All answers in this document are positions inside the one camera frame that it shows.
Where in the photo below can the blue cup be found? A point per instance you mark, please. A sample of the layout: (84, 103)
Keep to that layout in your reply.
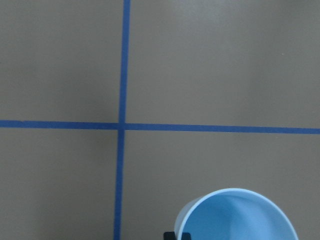
(233, 214)

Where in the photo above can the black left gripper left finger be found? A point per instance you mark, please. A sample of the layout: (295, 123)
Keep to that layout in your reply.
(169, 235)

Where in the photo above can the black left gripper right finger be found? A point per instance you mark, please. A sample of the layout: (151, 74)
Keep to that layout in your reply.
(186, 236)

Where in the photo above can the brown paper table cover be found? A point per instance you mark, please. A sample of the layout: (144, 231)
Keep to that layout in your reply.
(116, 113)

